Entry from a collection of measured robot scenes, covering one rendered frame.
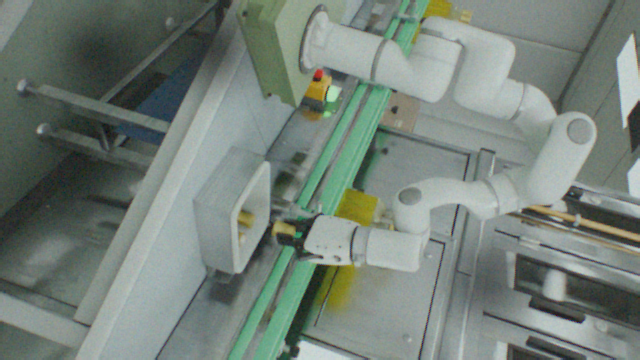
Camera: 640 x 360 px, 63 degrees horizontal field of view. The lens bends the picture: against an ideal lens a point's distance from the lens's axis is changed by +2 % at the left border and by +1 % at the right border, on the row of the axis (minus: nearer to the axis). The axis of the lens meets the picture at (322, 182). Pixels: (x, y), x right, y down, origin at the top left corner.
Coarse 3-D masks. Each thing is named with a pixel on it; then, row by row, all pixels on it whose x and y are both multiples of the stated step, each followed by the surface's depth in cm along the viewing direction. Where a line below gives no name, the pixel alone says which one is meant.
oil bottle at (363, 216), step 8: (344, 208) 141; (352, 208) 142; (360, 208) 142; (336, 216) 141; (344, 216) 140; (352, 216) 140; (360, 216) 140; (368, 216) 140; (376, 216) 141; (360, 224) 139; (368, 224) 139; (376, 224) 139
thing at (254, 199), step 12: (264, 168) 108; (252, 180) 104; (264, 180) 113; (252, 192) 117; (264, 192) 116; (240, 204) 100; (252, 204) 120; (264, 204) 119; (264, 216) 122; (240, 228) 121; (252, 228) 122; (264, 228) 123; (252, 240) 120; (240, 252) 117; (240, 264) 115
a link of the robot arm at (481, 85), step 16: (432, 16) 105; (432, 32) 103; (448, 32) 102; (464, 32) 102; (480, 32) 102; (464, 48) 107; (480, 48) 103; (496, 48) 102; (512, 48) 104; (464, 64) 107; (480, 64) 104; (496, 64) 103; (464, 80) 106; (480, 80) 104; (496, 80) 104; (512, 80) 107; (464, 96) 106; (480, 96) 105; (496, 96) 105; (512, 96) 105; (480, 112) 109; (496, 112) 107; (512, 112) 106
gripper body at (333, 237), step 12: (324, 216) 110; (312, 228) 108; (324, 228) 107; (336, 228) 106; (348, 228) 105; (312, 240) 105; (324, 240) 104; (336, 240) 103; (348, 240) 103; (324, 252) 103; (336, 252) 102; (348, 252) 102; (336, 264) 104
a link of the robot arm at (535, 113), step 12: (528, 84) 108; (528, 96) 105; (540, 96) 107; (528, 108) 105; (540, 108) 107; (552, 108) 111; (516, 120) 108; (528, 120) 108; (540, 120) 110; (552, 120) 103; (528, 132) 111; (540, 132) 106; (528, 144) 112; (540, 144) 106
